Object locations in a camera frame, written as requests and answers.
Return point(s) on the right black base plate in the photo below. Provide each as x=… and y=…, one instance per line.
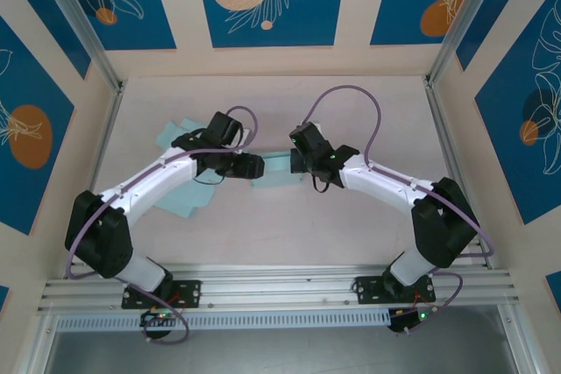
x=368, y=291

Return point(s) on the aluminium mounting rail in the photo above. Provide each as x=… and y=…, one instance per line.
x=280, y=286

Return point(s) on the left controller board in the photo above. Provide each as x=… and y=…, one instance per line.
x=160, y=317

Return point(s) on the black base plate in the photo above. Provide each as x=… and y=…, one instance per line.
x=368, y=291
x=190, y=293

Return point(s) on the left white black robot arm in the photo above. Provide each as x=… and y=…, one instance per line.
x=153, y=181

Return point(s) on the right controller board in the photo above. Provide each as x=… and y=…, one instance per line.
x=405, y=319

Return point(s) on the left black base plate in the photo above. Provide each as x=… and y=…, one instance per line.
x=190, y=293

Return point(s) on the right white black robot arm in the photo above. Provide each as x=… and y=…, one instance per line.
x=381, y=181

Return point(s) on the aluminium frame post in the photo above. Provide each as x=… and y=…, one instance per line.
x=81, y=19
x=471, y=19

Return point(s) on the aluminium side rail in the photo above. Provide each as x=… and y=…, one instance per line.
x=439, y=120
x=95, y=181

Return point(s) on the controller board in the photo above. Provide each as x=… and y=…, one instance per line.
x=160, y=317
x=405, y=319

